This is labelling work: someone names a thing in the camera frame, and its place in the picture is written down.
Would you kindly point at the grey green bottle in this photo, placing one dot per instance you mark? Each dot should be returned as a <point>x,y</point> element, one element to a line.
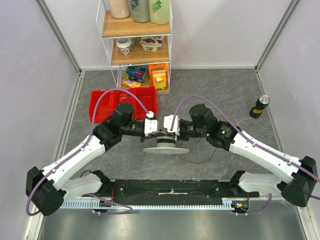
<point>139,10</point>

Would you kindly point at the white perforated spool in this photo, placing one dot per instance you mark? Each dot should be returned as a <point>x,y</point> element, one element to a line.
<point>166,145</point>

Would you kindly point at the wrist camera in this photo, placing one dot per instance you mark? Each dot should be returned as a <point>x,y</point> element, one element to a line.
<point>151,126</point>
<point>172,124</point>

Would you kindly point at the yellow candy pack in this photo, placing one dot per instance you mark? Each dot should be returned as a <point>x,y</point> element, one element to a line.
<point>128,83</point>

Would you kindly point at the orange yellow sponge box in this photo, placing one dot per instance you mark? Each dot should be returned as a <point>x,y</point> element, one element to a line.
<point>158,73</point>

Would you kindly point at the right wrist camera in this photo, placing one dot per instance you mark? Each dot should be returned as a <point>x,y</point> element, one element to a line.
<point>172,124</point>

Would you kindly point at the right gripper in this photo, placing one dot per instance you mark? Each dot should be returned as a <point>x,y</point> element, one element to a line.
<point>180,132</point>

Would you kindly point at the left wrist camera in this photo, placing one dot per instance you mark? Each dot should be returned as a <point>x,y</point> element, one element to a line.
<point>151,126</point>

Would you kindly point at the black yellow can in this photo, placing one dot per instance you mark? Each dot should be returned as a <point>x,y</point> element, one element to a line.
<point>260,105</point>

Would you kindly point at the white wire wooden shelf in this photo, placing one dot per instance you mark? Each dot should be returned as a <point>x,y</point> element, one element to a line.
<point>111,29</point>

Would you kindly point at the grey cable duct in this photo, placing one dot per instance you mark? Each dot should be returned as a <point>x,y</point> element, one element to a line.
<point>90,203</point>

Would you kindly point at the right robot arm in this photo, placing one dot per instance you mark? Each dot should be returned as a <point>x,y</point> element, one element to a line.
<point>291,177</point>

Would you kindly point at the blue green sponge pack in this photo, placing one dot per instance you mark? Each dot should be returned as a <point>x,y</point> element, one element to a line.
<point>136,73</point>

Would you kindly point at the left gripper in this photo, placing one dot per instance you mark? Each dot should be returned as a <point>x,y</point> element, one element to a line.
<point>149,136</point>

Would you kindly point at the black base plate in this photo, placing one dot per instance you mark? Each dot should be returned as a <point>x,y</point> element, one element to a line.
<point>169,192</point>

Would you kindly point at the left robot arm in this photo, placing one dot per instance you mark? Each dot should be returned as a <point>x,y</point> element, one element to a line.
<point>48,188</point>

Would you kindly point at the white pudding cup pack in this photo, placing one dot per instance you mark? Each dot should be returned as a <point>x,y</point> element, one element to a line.
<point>151,43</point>

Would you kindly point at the white paper cup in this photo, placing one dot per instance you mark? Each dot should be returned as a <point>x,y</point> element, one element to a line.
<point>124,44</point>

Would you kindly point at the beige bottle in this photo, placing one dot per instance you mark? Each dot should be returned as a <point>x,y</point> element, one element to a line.
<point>119,9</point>

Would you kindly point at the light green bottle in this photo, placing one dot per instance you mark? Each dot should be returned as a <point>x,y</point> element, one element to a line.
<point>159,11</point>

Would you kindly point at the red compartment bin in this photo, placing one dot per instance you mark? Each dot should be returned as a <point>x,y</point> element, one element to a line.
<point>147,95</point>

